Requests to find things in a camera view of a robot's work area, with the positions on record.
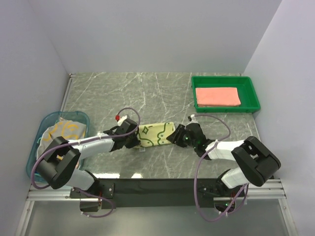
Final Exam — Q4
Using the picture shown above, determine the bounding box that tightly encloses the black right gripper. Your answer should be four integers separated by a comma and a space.
166, 124, 197, 148

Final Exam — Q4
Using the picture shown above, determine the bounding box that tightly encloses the yellow green patterned towel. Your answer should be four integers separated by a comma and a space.
135, 122, 175, 148

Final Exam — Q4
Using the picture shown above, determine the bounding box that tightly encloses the salmon pink towel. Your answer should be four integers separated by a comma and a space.
195, 87, 241, 107

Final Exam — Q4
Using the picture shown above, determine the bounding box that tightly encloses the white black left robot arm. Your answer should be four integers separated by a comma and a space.
31, 118, 140, 198

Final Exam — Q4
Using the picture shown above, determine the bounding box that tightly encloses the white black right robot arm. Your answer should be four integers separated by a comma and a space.
166, 122, 281, 196

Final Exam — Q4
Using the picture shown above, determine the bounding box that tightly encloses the teal plastic basket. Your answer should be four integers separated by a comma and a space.
26, 111, 90, 177

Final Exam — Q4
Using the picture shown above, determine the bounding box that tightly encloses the grey yellow patterned towel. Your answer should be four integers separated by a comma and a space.
36, 118, 87, 159

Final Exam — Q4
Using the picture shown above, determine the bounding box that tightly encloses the green plastic tray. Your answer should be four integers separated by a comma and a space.
191, 76, 260, 113

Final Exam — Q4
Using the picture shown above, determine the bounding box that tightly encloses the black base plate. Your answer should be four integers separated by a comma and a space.
69, 178, 247, 212

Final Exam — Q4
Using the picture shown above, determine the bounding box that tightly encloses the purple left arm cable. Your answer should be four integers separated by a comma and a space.
30, 107, 141, 218

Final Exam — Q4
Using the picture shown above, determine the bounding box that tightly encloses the aluminium mounting rail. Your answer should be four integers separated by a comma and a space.
27, 178, 286, 201

